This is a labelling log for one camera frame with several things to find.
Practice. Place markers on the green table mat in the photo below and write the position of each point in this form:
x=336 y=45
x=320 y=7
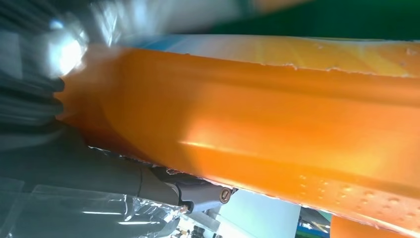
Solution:
x=361 y=19

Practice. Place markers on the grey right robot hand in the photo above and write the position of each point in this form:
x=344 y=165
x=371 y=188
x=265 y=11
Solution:
x=82 y=170

